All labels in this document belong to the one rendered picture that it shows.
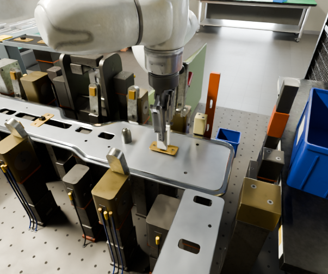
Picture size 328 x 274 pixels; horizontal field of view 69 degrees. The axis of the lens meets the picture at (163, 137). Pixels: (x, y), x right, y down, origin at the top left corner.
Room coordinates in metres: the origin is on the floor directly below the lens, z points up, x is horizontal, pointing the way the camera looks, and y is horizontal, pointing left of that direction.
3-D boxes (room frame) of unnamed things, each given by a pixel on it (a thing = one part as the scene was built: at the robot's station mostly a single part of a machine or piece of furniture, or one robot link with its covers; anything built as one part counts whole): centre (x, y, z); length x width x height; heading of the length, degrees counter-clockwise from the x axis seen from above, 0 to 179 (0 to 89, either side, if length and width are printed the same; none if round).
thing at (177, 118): (0.72, -0.06, 0.87); 0.10 x 0.07 x 0.35; 159
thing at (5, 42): (1.11, 0.53, 1.16); 0.37 x 0.14 x 0.02; 69
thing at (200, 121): (0.64, -0.12, 0.88); 0.04 x 0.04 x 0.37; 69
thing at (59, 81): (0.93, 0.39, 0.89); 0.12 x 0.07 x 0.38; 159
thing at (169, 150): (0.55, 0.00, 1.01); 0.08 x 0.04 x 0.01; 69
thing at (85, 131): (0.65, 0.27, 0.84); 0.12 x 0.05 x 0.29; 159
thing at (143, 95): (0.80, 0.09, 0.88); 0.11 x 0.07 x 0.37; 159
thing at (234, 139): (0.91, -0.31, 0.74); 0.11 x 0.10 x 0.09; 69
